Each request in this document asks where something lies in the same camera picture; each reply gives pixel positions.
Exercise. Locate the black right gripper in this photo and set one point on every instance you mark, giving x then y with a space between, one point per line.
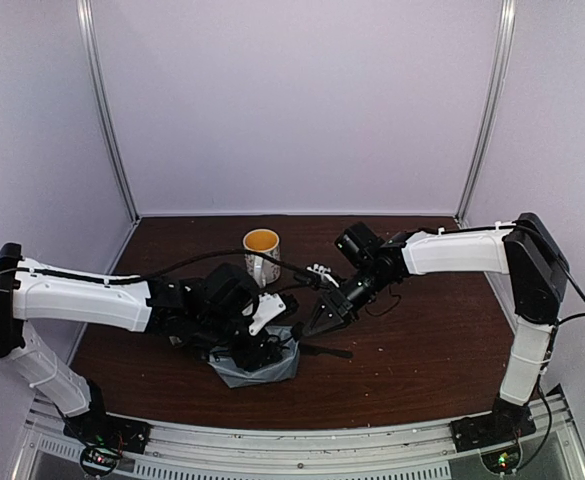
338 304

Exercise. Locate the grey zippered pouch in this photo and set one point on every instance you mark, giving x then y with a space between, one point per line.
274 358

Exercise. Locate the black hair comb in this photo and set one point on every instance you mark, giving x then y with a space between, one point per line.
313 350

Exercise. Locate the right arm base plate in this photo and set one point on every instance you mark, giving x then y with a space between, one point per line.
497 439

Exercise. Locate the aluminium corner post left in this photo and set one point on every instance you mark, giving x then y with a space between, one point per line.
89 39

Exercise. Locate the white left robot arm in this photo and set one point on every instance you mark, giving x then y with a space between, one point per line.
30 290

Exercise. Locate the aluminium corner post right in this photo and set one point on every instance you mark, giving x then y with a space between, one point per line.
497 79

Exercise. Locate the white floral mug yellow inside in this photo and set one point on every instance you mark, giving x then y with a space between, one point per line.
263 246

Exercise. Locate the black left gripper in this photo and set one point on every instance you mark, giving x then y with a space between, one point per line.
251 355

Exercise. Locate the aluminium corner post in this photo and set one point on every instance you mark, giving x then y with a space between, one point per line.
89 39
497 79

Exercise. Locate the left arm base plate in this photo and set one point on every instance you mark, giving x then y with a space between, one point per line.
105 440

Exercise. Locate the aluminium table front rail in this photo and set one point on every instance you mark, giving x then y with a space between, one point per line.
424 450

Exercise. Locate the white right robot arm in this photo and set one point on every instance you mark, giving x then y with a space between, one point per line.
522 251

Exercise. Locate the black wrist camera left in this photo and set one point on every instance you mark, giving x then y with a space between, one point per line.
270 307

